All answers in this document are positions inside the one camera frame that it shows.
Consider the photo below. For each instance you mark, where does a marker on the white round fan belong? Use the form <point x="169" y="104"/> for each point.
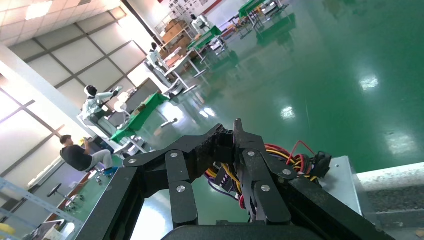
<point x="120" y="106"/>

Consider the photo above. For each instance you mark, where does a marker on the black round stool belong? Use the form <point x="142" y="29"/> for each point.
<point x="54" y="190"/>

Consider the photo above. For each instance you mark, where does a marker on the white work table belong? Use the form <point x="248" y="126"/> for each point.
<point x="180" y="63"/>

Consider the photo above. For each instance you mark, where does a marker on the white humanoid robot black head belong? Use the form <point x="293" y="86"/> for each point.
<point x="200" y="23"/>
<point x="154" y="58"/>
<point x="92" y="104"/>

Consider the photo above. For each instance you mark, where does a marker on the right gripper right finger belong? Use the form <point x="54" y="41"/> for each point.
<point x="255" y="172"/>

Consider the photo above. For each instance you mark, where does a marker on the seated person black shirt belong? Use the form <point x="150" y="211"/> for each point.
<point x="76" y="157"/>

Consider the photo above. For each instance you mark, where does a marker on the green cloth table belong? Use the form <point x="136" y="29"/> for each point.
<point x="142" y="114"/>
<point x="250" y="6"/>
<point x="207" y="36"/>

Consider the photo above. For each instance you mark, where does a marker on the brown cardboard carton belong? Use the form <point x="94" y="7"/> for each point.
<point x="175" y="31"/>
<point x="182" y="42"/>

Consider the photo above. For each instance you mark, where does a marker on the white tube cart frame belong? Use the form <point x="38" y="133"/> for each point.
<point x="391" y="175"/>

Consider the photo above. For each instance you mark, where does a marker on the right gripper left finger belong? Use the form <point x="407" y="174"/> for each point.
<point x="180" y="165"/>

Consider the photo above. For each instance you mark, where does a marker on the blue metal shelf frame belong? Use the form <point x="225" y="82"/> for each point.
<point x="20" y="193"/>

